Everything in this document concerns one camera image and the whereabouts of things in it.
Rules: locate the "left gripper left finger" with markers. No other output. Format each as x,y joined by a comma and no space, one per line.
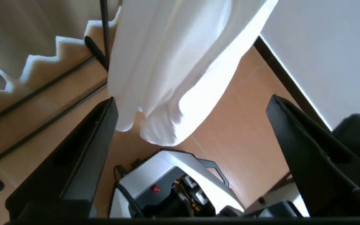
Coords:
73,168

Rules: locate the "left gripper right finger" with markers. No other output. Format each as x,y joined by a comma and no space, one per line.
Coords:
323,175

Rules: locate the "white printed T-shirt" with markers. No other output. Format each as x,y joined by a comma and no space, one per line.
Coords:
173,62

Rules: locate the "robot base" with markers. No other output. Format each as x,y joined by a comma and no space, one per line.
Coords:
155,175

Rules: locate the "black clothes rack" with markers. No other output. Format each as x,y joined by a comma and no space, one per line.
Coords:
105,31

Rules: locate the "beige curtain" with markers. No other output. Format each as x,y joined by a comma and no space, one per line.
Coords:
27,25

